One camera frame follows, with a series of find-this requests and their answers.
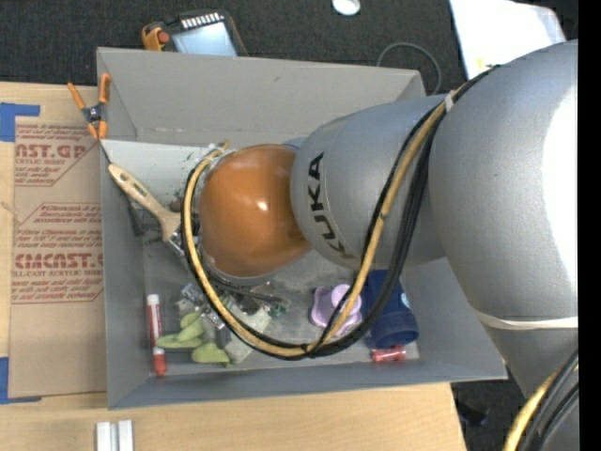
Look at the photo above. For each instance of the brown cardboard board red print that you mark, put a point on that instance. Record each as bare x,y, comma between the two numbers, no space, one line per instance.
51,233

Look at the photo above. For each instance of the lilac plastic toy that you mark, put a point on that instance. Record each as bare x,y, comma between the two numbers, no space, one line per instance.
324,306

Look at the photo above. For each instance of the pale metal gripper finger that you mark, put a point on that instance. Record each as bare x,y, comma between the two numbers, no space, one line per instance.
191,295
217,328

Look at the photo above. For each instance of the small red plastic piece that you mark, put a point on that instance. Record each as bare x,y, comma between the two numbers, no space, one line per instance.
387,354

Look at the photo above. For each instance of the grey metal bin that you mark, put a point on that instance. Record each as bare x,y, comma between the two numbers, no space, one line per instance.
263,97

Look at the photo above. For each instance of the red and white marker pen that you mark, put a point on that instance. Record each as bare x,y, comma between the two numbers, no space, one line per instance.
154,320

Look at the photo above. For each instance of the blue cup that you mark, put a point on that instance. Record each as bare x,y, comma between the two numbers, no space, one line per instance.
396,327

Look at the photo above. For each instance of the green soft toy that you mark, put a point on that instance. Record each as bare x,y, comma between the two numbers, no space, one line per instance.
206,353

